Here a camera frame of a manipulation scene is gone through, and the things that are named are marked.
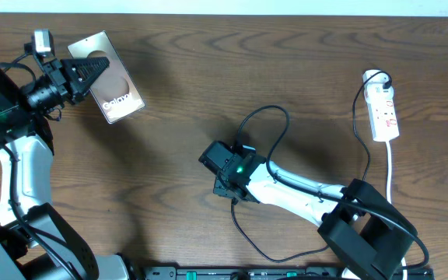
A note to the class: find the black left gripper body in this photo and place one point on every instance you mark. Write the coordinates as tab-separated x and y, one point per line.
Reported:
53	90

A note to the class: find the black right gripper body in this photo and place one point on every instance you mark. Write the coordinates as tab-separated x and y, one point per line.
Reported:
220	187

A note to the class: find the Samsung Galaxy smartphone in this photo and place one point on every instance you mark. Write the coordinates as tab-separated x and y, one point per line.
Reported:
114	91

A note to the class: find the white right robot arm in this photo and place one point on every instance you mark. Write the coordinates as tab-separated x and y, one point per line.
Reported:
357	222

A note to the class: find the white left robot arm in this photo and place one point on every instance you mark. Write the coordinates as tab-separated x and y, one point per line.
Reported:
35	240

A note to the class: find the white power strip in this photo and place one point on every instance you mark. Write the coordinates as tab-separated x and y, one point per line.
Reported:
379	97

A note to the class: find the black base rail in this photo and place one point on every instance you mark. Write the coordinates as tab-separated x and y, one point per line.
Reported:
316	272

